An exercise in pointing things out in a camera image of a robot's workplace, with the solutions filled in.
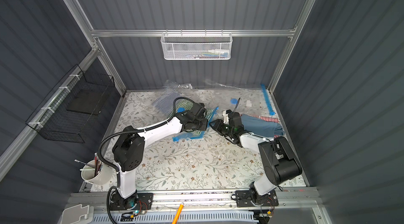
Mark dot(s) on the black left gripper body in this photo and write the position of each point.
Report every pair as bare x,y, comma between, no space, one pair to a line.
198,124

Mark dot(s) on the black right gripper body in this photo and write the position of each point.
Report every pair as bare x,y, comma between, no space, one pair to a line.
222,126

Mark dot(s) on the green white striped garment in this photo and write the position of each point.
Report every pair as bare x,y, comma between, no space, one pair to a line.
198,133

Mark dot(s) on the grey blue ribbed garment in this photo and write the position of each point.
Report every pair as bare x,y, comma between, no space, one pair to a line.
262,128

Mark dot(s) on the red white striped tank top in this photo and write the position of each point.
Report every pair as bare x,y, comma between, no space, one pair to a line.
266,118

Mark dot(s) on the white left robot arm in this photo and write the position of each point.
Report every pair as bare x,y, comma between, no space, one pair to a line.
128,151

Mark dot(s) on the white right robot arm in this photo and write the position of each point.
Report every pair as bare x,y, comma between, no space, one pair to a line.
279,160

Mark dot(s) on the blue round valve cap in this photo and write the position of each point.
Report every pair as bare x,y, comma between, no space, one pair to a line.
233,101

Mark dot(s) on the blue white striped garment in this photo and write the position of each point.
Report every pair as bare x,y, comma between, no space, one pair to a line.
165,102

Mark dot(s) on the orange pencil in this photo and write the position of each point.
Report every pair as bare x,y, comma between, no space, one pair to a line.
178,214

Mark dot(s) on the white pen cup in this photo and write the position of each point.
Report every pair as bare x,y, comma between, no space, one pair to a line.
103,174

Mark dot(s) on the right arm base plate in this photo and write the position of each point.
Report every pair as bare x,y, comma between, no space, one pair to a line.
248,198

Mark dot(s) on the white wire wall basket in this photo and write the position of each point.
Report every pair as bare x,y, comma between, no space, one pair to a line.
196,48

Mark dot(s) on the white vented cable duct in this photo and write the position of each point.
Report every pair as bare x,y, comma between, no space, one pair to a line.
189,217

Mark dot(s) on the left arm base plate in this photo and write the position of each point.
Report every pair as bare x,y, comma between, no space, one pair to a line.
138,201

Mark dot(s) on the black wire wall basket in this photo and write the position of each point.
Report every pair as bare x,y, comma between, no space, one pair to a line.
75,110

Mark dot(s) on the white plastic bracket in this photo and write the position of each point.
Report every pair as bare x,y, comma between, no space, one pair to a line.
78,214

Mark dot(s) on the aluminium corner frame post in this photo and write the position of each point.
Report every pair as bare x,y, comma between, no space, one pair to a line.
289,48

